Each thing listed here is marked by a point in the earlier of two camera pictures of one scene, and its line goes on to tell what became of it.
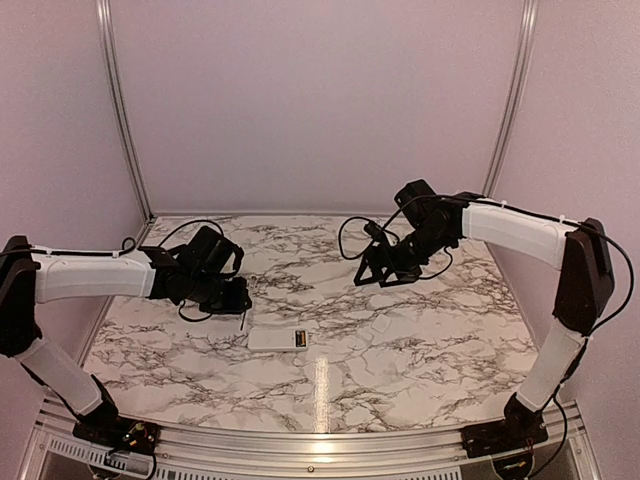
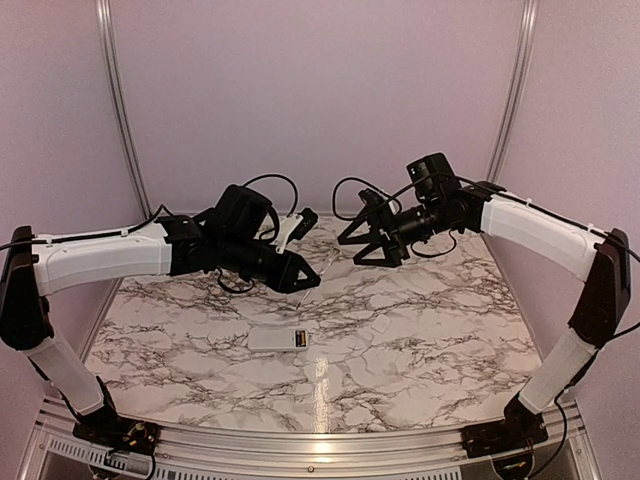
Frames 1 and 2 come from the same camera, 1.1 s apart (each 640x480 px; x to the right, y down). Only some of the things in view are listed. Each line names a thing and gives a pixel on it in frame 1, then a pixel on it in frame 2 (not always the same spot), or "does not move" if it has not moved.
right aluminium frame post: x=527 y=39 does not move
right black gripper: x=404 y=275 to x=394 y=248
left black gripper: x=237 y=303 to x=286 y=276
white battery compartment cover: x=381 y=323 does not move
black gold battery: x=300 y=337 does not move
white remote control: x=268 y=340 does not move
